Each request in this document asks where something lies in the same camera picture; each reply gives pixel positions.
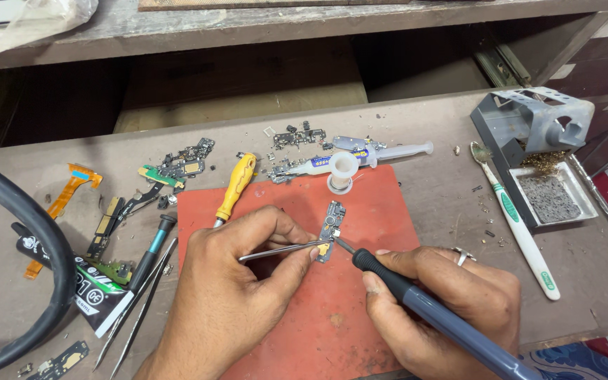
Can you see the person's right hand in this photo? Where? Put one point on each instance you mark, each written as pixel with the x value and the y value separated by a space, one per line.
pixel 473 301

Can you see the grey black soldering iron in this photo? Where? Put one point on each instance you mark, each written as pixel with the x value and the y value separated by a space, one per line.
pixel 441 319

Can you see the grey metal soldering iron stand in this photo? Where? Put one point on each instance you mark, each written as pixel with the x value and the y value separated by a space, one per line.
pixel 531 121

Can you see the clear plastic bag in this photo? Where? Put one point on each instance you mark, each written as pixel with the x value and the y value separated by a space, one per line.
pixel 29 24

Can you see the red silicone work mat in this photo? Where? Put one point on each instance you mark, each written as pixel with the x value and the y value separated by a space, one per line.
pixel 304 200

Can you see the green gold circuit board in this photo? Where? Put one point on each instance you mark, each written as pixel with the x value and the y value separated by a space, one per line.
pixel 159 177

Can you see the white green toothbrush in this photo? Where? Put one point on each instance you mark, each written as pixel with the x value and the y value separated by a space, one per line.
pixel 518 227

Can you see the metal drawer rail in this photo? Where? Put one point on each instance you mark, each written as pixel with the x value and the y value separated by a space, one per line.
pixel 499 66

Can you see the long steel tweezers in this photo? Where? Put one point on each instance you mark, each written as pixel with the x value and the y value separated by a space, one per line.
pixel 143 306

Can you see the heap of small black parts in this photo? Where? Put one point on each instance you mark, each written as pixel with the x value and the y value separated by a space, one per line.
pixel 298 136

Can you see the black gold charging board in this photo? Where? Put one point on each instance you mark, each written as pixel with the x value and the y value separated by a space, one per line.
pixel 64 361

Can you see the black gold flex board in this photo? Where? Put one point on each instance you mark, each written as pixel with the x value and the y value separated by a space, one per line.
pixel 104 227

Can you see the silver metal tweezers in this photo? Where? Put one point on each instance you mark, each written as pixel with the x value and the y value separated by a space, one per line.
pixel 277 250

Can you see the clear flux syringe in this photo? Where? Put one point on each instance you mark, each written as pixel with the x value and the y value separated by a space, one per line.
pixel 388 153

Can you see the small blue phone circuit board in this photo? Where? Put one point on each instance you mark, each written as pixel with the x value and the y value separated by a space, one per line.
pixel 330 227

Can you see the person's left hand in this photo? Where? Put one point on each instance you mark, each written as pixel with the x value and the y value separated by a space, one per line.
pixel 225 295

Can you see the heap of black circuit boards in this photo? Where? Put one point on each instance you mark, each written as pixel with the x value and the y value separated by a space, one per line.
pixel 188 158

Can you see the green board with connector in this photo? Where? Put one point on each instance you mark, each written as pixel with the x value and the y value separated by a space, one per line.
pixel 116 270

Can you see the blue patterned cloth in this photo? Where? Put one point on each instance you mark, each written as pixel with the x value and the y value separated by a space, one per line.
pixel 583 364

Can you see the black teal screwdriver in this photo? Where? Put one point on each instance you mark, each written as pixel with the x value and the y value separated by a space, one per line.
pixel 148 258

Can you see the silver metal shield plate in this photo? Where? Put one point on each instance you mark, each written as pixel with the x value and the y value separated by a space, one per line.
pixel 354 142

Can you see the black green glue tube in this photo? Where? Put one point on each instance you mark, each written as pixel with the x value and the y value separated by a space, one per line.
pixel 98 293

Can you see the grey board scraps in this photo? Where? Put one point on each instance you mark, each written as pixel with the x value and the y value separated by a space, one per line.
pixel 283 173

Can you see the grey cleaning sponge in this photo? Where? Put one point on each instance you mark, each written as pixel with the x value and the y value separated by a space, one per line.
pixel 549 199

